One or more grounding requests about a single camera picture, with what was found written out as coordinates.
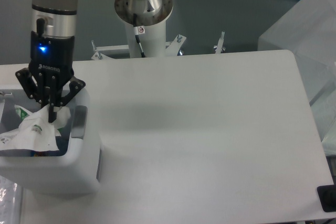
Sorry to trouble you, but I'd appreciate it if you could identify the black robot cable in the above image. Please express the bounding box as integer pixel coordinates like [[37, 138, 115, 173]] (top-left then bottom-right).
[[132, 13, 146, 58]]

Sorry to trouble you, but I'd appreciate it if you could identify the clear plastic sheet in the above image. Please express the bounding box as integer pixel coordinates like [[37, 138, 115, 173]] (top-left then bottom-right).
[[1, 176, 23, 223]]

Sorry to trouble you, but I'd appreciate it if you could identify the left table clamp bracket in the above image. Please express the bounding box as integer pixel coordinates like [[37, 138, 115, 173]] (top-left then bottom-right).
[[91, 40, 130, 60]]

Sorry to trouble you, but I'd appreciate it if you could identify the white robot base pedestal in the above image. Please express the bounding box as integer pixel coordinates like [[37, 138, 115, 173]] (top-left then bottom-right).
[[114, 0, 173, 58]]

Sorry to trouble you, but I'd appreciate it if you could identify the black device at edge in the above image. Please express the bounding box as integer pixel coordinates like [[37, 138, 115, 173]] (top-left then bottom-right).
[[317, 185, 335, 212]]

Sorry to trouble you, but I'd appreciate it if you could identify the middle table clamp bracket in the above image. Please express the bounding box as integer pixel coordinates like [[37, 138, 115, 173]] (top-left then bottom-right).
[[165, 34, 187, 56]]

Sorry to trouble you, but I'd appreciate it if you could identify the table clamp bracket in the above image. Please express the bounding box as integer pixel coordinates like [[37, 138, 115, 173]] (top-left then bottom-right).
[[165, 34, 187, 56], [91, 40, 130, 60]]

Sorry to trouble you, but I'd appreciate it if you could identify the blue yellow snack packet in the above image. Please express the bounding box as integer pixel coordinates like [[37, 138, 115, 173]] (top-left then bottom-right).
[[30, 151, 52, 157]]

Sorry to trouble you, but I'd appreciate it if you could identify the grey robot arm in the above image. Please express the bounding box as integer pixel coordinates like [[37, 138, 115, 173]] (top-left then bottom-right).
[[15, 0, 86, 123]]

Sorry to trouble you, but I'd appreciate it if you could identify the clear plastic wrapper bag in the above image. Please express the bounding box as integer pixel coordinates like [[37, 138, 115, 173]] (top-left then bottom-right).
[[1, 106, 71, 152]]

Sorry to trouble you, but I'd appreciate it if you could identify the right table clamp screw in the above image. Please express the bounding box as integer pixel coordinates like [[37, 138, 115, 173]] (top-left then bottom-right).
[[214, 31, 226, 54]]

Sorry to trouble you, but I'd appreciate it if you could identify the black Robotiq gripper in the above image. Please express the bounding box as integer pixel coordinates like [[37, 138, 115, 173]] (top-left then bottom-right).
[[15, 31, 86, 123]]

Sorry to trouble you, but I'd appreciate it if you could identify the white trash can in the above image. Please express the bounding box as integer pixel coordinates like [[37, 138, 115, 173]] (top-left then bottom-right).
[[1, 87, 101, 194]]

